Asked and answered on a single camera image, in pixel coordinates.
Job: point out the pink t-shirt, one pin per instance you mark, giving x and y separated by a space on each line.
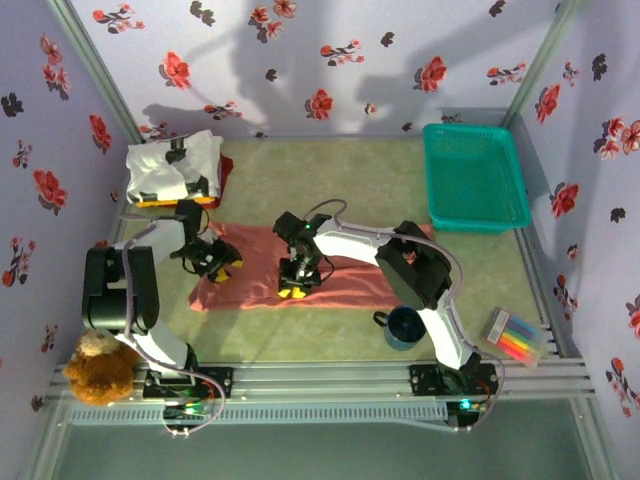
350 290

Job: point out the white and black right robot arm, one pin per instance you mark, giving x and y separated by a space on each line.
415 270

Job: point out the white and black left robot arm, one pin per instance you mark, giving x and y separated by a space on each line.
120 290

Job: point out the yellow folded t-shirt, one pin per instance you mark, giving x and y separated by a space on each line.
150 203

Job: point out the white t-shirt with black print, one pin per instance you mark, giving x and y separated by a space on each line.
150 167

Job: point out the dark blue mug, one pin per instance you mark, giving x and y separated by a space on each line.
402 330

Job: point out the control board with green light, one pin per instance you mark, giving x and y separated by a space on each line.
187 410
466 406

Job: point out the brown teddy bear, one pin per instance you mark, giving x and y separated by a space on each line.
102 372

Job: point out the teal plastic basket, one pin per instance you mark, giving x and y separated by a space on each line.
475 180

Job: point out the clear box of coloured markers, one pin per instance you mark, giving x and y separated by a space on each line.
515 337

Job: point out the aluminium rail frame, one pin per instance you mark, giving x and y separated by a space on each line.
320 380

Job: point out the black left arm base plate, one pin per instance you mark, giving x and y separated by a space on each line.
220 380

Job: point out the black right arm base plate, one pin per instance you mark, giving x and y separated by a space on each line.
425 380

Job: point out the aluminium frame post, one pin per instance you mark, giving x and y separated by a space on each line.
95 70
542 62

